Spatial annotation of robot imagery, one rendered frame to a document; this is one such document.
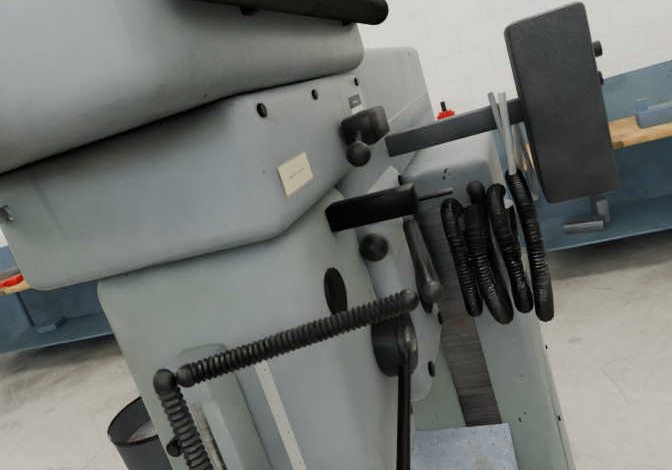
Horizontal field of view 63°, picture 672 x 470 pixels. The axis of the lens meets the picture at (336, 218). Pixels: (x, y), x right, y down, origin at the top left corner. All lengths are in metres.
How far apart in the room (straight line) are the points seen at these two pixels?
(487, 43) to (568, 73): 4.00
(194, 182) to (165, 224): 0.04
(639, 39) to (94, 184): 4.52
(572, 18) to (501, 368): 0.56
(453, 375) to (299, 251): 0.58
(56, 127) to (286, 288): 0.20
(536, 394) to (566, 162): 0.45
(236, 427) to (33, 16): 0.32
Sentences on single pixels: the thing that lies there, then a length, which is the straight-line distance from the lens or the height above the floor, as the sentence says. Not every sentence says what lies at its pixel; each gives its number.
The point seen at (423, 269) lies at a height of 1.59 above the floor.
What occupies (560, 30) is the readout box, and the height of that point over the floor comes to 1.70.
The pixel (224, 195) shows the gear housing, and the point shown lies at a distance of 0.37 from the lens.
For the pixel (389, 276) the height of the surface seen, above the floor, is 1.50.
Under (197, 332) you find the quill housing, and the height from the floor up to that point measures 1.56.
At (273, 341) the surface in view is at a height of 1.58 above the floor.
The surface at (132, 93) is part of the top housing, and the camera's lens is 0.28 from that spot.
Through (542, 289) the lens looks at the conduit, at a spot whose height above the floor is 1.42.
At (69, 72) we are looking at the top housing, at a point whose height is 1.76.
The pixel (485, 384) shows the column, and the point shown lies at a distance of 0.97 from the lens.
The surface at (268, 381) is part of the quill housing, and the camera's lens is 0.47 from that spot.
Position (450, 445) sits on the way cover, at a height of 1.09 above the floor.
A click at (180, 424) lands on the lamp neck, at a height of 1.55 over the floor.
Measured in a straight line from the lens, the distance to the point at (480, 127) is 0.74.
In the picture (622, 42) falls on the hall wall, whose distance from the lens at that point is 4.74.
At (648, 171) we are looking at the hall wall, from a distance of 4.89.
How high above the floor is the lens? 1.71
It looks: 12 degrees down
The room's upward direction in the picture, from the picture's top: 18 degrees counter-clockwise
